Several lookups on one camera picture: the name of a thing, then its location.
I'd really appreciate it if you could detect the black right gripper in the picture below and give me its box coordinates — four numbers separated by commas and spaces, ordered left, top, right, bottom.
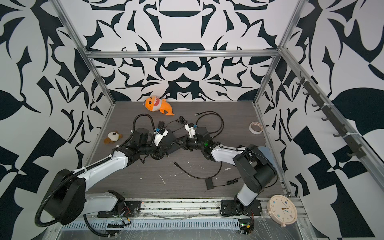
174, 135, 207, 152

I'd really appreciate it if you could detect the black power adapter with cord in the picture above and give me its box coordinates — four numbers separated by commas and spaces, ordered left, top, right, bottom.
158, 116, 188, 133

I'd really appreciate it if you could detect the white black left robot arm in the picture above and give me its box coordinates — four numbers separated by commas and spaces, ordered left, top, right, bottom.
35, 129, 176, 228

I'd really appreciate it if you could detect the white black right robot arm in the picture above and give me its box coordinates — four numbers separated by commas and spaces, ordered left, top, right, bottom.
174, 124, 278, 207

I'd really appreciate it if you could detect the orange plush fish toy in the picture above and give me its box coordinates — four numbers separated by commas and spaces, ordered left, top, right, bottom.
144, 96, 175, 116

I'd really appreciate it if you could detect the small brown plush toy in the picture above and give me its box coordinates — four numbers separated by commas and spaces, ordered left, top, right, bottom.
104, 132, 123, 144

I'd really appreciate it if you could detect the white double-sided tape roll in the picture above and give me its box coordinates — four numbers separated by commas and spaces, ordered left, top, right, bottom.
249, 122, 264, 135

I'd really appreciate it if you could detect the blue glasses case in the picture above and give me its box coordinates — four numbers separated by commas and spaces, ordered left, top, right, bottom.
258, 146, 278, 174

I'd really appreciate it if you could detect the black braided ethernet cable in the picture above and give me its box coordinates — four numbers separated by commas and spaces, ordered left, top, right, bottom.
173, 110, 225, 181

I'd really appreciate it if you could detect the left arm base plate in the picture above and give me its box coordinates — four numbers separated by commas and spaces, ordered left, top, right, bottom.
97, 201, 142, 218

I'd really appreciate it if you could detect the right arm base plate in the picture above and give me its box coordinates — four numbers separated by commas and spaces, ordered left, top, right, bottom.
220, 199, 263, 217

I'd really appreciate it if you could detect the cream round wall clock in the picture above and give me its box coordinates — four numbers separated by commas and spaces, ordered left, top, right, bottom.
267, 195, 298, 228

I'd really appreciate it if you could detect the aluminium frame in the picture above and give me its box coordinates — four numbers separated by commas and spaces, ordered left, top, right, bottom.
49, 0, 384, 199

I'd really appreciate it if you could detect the grey wall hook rail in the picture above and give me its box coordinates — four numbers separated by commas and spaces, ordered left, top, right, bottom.
297, 73, 367, 159

